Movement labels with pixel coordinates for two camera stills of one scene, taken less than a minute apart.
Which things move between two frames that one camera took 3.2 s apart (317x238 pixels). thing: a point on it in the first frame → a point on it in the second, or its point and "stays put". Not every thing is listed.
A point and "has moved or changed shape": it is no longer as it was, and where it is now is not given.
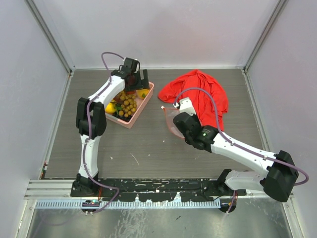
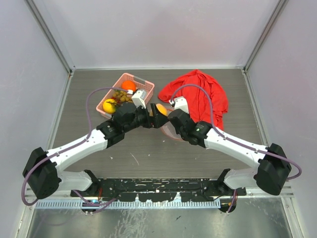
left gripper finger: (145, 84) → (157, 120)
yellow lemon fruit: (110, 108) stays put
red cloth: (202, 101) stays put
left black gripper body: (136, 73) → (141, 118)
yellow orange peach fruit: (142, 93) has moved or changed shape
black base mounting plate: (153, 189) stays put
